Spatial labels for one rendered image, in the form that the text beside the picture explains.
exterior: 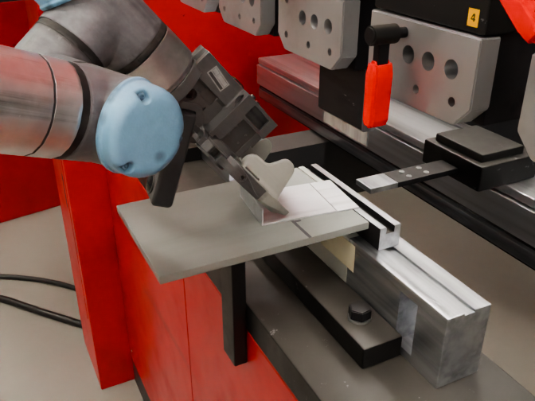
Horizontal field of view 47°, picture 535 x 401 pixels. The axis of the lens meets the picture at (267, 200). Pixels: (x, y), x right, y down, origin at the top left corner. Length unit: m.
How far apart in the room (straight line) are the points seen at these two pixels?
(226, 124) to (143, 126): 0.21
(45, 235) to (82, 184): 1.25
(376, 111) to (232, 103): 0.17
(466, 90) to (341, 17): 0.20
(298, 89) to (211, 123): 0.70
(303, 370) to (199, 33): 1.06
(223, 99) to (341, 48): 0.14
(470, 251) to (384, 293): 1.98
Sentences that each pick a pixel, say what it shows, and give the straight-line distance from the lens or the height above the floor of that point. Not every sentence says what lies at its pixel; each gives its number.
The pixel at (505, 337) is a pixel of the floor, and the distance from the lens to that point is 2.27.
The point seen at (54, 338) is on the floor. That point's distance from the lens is 2.23.
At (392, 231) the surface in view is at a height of 0.99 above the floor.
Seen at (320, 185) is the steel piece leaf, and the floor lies 1.00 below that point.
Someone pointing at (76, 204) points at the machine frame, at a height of 0.63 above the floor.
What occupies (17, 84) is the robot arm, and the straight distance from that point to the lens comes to 0.44.
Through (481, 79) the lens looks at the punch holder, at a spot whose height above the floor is 1.22.
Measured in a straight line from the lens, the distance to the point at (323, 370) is 0.72.
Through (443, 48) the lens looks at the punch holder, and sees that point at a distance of 0.56.
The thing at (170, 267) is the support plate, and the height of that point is 1.00.
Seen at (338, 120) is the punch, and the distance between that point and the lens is 0.79.
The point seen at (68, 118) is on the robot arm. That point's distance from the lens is 0.45.
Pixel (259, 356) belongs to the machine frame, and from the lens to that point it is 0.82.
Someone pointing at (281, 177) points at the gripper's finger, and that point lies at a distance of 0.71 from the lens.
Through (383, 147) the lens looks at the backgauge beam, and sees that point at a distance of 1.13.
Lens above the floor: 1.36
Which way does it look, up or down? 27 degrees down
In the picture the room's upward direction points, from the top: straight up
